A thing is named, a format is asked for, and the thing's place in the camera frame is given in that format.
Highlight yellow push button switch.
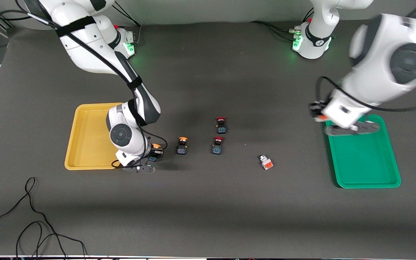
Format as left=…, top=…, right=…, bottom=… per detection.
left=177, top=136, right=189, bottom=156
left=149, top=143, right=165, bottom=162

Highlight green plastic tray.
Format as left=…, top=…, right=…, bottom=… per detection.
left=325, top=114, right=402, bottom=189

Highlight yellow plastic tray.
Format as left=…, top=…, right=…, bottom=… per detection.
left=64, top=103, right=128, bottom=170

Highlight dark grey table mat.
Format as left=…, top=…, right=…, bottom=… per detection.
left=0, top=14, right=416, bottom=259

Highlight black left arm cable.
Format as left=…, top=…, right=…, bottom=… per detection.
left=316, top=76, right=416, bottom=112

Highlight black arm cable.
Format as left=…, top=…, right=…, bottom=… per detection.
left=0, top=9, right=169, bottom=168
left=316, top=76, right=416, bottom=112

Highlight black left arm base cables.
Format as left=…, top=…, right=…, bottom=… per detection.
left=250, top=7, right=315, bottom=40

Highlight black arm base cables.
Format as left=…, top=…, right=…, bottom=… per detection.
left=111, top=2, right=142, bottom=46
left=250, top=7, right=315, bottom=40

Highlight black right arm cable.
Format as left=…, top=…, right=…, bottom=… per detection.
left=0, top=9, right=169, bottom=168

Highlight thin black loose cable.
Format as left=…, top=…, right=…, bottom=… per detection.
left=0, top=177, right=87, bottom=259

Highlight black right arm base cables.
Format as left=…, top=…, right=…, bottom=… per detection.
left=111, top=2, right=142, bottom=46

